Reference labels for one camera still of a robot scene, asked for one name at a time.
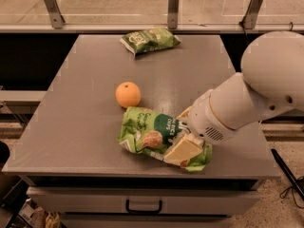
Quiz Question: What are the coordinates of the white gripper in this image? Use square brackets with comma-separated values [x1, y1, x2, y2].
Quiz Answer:
[163, 89, 237, 167]

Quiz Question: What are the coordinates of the green rice chip bag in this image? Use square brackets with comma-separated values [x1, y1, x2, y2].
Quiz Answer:
[117, 107, 213, 172]

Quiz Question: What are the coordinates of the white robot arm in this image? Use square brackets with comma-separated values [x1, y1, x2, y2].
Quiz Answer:
[163, 31, 304, 168]

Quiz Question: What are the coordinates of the green jalapeno chip bag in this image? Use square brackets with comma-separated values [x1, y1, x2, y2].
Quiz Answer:
[121, 28, 181, 56]

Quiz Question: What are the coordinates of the orange fruit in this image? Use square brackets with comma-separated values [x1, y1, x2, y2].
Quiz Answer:
[115, 82, 141, 108]

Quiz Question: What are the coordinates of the grey cabinet drawer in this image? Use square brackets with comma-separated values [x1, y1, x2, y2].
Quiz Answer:
[28, 187, 259, 216]

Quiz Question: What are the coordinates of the glass barrier panel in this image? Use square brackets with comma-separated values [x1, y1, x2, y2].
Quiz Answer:
[0, 0, 304, 25]

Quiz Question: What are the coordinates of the black drawer handle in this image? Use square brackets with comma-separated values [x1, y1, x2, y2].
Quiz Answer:
[125, 199, 162, 215]

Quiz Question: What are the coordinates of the black floor cable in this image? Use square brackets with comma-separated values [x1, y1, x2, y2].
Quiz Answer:
[271, 148, 304, 209]

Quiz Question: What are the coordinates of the right metal bracket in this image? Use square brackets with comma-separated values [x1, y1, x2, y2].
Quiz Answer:
[239, 0, 263, 29]

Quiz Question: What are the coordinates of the metal bracket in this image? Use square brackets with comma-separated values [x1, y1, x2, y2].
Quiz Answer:
[44, 0, 65, 29]
[239, 0, 263, 29]
[167, 0, 180, 29]

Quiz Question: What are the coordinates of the middle metal bracket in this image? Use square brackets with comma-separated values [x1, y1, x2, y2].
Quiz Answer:
[167, 0, 180, 29]

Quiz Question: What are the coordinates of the left metal bracket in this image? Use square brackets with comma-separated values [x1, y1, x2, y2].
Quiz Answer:
[44, 0, 65, 29]

